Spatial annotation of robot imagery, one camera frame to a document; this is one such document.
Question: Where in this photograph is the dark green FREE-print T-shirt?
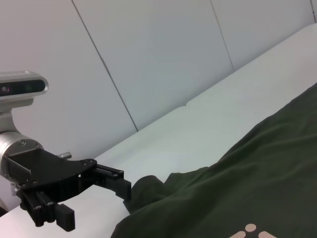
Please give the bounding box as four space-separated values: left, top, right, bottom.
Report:
108 81 317 238

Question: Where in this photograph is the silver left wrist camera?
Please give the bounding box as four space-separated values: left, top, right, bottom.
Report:
0 70 50 136

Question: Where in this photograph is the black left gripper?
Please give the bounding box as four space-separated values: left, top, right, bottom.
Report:
4 148 132 233

